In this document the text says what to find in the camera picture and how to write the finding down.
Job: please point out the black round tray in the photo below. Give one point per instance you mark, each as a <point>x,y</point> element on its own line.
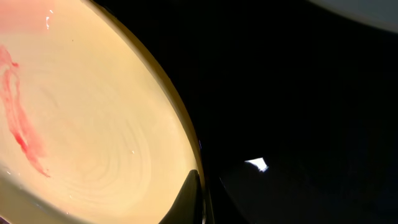
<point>294,107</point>

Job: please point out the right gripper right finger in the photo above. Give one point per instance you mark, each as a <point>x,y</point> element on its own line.
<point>223,209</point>

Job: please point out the yellow plate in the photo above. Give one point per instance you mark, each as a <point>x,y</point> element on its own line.
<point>92,130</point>

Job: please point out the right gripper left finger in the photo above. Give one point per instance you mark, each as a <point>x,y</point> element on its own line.
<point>188,205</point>

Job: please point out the light blue plate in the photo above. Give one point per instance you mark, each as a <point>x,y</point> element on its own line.
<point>381,14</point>

